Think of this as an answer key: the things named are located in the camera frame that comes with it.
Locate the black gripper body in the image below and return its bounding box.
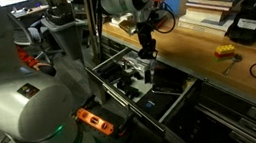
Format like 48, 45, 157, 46
134, 19, 158, 49

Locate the black hollow plastic part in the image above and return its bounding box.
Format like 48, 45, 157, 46
137, 46, 160, 63

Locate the black two-pronged bracket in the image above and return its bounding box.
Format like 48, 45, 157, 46
123, 85, 142, 100

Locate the grey metal drawer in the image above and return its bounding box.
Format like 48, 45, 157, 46
83, 36, 210, 143

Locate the grey workbench drawer cabinet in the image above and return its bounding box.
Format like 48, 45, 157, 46
95, 6, 256, 143

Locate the black digital caliper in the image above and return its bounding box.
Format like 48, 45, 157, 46
124, 67, 144, 83

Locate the black digital kitchen scale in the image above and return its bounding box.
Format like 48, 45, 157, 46
149, 60, 191, 98

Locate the black ridged fan box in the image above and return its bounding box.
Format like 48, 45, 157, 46
96, 59, 127, 84

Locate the yellow paper pad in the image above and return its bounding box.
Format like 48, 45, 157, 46
183, 74, 199, 91

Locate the black iFixit case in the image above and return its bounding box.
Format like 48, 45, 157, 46
135, 83, 185, 122

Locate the large white book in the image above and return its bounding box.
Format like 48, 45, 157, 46
175, 12, 232, 44

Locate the thick cream paged book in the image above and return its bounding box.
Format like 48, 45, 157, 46
183, 0, 234, 28

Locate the yellow red green Lego stack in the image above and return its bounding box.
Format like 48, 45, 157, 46
212, 42, 237, 63

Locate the metal spoon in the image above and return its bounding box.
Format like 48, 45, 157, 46
219, 53, 245, 77

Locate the grey trash bin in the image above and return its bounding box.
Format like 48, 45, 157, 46
40, 12, 84, 65

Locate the orange spirit level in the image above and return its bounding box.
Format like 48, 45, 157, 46
74, 103, 117, 141

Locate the black bin liner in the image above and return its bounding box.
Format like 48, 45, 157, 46
44, 0, 78, 26

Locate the black handheld controller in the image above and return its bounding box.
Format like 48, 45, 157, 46
37, 62, 58, 79

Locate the grey office chair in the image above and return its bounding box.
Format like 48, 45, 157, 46
8, 6, 68, 70

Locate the wooden office desk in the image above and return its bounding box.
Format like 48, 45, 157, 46
11, 4, 51, 20

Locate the person in red jacket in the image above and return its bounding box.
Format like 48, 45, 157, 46
15, 42, 51, 75

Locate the computer monitor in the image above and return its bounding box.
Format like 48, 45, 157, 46
0, 0, 35, 9

